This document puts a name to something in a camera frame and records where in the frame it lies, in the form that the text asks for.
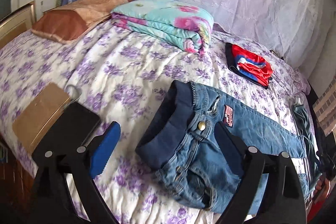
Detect brown satin pillow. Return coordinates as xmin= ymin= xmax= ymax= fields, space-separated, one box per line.
xmin=31 ymin=0 xmax=134 ymax=45

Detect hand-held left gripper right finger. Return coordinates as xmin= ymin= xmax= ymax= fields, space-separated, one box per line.
xmin=213 ymin=124 xmax=308 ymax=224

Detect folded floral quilt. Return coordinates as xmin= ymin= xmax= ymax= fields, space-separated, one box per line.
xmin=110 ymin=0 xmax=214 ymax=55

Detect folded red blue shorts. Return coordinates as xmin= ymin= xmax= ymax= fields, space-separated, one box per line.
xmin=225 ymin=42 xmax=273 ymax=89

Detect purple floral bed sheet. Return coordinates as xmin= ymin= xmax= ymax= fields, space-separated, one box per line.
xmin=0 ymin=14 xmax=315 ymax=224

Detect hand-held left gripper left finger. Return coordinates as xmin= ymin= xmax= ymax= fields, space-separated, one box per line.
xmin=26 ymin=121 xmax=121 ymax=224

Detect brown cardboard box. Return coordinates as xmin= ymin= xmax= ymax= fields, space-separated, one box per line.
xmin=12 ymin=82 xmax=71 ymax=153

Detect blue denim jeans pants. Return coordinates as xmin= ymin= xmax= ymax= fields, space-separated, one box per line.
xmin=135 ymin=81 xmax=311 ymax=214

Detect dark green pants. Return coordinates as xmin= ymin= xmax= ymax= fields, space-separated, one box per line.
xmin=291 ymin=102 xmax=322 ymax=195

